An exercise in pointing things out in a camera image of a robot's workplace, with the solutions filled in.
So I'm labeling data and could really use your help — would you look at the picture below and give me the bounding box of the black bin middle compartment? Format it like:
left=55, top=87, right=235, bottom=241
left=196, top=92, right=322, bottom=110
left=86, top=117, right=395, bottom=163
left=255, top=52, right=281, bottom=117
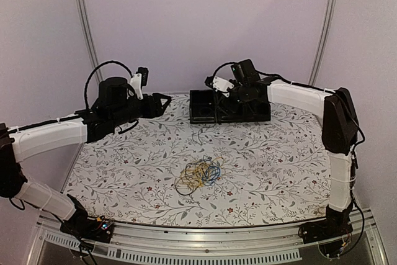
left=216, top=96, right=244, bottom=123

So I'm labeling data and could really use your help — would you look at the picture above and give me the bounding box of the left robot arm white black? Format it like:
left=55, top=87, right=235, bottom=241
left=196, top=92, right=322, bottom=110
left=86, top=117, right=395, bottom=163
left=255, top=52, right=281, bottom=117
left=1, top=74, right=172, bottom=236

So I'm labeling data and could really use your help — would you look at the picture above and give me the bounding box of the aluminium frame post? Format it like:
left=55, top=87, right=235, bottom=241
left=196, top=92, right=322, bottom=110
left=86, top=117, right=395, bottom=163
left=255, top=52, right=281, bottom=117
left=75, top=0, right=99, bottom=69
left=308, top=0, right=337, bottom=86

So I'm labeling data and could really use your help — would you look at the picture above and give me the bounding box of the right aluminium frame post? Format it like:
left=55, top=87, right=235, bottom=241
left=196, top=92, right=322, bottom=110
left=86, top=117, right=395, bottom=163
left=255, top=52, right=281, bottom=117
left=308, top=0, right=337, bottom=86

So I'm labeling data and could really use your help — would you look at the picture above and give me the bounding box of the floral patterned table cloth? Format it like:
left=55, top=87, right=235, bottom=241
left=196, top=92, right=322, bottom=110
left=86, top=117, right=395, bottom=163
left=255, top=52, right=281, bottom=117
left=65, top=94, right=331, bottom=227

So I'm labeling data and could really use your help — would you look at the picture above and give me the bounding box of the black bin left compartment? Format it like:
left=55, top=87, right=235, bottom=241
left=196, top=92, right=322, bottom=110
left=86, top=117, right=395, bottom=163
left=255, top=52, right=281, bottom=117
left=189, top=89, right=216, bottom=124

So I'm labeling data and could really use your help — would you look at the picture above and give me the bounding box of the blue cable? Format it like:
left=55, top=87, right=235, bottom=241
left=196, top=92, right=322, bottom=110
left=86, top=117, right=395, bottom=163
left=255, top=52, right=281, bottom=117
left=194, top=158, right=221, bottom=189

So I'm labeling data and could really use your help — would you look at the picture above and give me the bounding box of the left arm base electronics board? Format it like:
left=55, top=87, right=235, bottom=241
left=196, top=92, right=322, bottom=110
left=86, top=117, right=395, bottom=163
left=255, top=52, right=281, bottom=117
left=60, top=212, right=114, bottom=243

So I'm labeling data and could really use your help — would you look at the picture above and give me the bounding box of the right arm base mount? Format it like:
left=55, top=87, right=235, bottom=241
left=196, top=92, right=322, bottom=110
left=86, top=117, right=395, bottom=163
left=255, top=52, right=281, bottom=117
left=298, top=203, right=353, bottom=258

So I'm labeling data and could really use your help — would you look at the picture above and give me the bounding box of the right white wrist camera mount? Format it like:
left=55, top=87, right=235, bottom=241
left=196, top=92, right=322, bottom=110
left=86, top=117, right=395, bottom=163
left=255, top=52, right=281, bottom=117
left=212, top=76, right=234, bottom=97

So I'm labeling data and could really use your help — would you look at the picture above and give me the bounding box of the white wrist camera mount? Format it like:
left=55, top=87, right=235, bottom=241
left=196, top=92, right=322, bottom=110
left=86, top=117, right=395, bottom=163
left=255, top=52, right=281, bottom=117
left=212, top=76, right=234, bottom=97
left=128, top=73, right=143, bottom=100

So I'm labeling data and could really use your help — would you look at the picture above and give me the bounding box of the aluminium front rail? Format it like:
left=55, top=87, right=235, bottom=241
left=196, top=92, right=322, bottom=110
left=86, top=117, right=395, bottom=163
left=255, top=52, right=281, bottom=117
left=27, top=209, right=390, bottom=264

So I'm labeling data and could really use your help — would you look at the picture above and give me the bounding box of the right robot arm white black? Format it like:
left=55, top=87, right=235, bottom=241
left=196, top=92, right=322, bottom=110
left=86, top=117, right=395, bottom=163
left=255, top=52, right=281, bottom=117
left=225, top=59, right=359, bottom=238

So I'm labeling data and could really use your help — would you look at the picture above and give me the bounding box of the yellow cable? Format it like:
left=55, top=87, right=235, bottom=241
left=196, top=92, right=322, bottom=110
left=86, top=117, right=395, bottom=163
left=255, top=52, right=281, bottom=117
left=175, top=156, right=225, bottom=193

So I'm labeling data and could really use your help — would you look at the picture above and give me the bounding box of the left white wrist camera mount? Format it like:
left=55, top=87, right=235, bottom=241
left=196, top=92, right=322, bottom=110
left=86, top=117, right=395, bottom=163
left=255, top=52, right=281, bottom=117
left=128, top=73, right=143, bottom=100

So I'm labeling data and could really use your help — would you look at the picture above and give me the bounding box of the left aluminium frame post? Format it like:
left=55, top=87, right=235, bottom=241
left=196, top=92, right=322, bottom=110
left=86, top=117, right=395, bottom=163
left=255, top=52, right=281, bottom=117
left=75, top=0, right=99, bottom=69

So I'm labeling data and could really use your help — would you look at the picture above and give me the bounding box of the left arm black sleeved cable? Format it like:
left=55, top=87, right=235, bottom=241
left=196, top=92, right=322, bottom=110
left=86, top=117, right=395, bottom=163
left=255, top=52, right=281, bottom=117
left=83, top=61, right=137, bottom=109

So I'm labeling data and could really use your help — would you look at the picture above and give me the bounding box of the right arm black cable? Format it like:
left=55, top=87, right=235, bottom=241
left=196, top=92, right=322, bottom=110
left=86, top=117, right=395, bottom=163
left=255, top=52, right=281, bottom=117
left=337, top=91, right=366, bottom=255

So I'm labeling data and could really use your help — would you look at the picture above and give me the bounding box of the grey cable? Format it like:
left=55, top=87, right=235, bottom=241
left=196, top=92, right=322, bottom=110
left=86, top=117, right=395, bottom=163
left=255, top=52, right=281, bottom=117
left=190, top=128, right=205, bottom=146

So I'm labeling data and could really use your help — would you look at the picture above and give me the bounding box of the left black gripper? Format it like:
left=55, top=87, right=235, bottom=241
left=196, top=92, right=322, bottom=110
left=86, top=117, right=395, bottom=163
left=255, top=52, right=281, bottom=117
left=110, top=92, right=171, bottom=128

